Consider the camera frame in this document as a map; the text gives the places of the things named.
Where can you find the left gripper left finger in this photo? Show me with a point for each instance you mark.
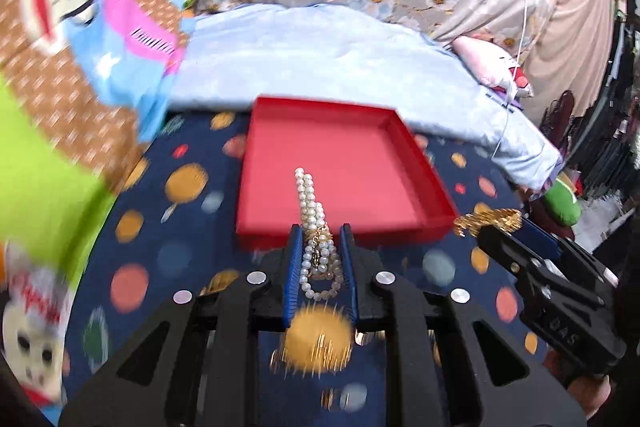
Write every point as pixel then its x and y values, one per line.
pixel 194 360

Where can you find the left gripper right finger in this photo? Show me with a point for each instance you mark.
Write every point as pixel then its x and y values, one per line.
pixel 449 363

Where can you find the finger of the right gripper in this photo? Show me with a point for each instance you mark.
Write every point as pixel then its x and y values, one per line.
pixel 510 251
pixel 537 240

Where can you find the gold chain bangle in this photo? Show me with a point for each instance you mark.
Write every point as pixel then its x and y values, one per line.
pixel 505 220

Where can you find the person's right hand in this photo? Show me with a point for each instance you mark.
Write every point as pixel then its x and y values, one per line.
pixel 590 392

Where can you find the green plush toy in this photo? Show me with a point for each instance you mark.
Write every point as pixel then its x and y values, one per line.
pixel 561 203

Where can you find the dark wooden chair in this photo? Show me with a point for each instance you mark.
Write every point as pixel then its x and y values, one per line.
pixel 557 118

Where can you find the navy planet print bedsheet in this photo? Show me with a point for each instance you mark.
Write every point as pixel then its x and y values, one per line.
pixel 173 233

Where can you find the pink cartoon plush pillow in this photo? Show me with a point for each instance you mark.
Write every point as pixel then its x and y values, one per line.
pixel 493 67

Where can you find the red cardboard box tray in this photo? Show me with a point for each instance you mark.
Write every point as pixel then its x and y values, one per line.
pixel 368 172

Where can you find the beige curtain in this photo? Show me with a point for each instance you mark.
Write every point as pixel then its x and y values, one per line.
pixel 570 55

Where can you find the light blue pillow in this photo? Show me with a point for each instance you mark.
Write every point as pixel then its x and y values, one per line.
pixel 332 53

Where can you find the colourful monkey cartoon blanket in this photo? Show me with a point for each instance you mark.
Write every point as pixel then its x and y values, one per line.
pixel 84 92

